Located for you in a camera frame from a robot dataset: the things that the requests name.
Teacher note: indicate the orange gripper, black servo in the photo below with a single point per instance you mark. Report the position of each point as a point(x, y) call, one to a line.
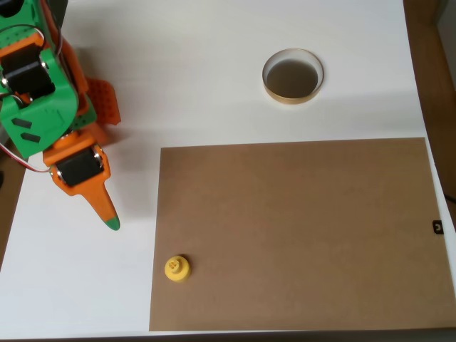
point(76, 167)

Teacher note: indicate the small yellow plastic piece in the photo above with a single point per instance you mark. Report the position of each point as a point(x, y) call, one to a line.
point(177, 269)

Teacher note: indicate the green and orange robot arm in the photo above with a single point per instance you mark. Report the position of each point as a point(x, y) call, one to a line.
point(39, 107)

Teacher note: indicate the round clear shallow container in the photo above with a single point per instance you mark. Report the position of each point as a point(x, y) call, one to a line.
point(293, 80)

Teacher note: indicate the brown cardboard sheet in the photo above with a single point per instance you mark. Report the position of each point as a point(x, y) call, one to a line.
point(292, 235)

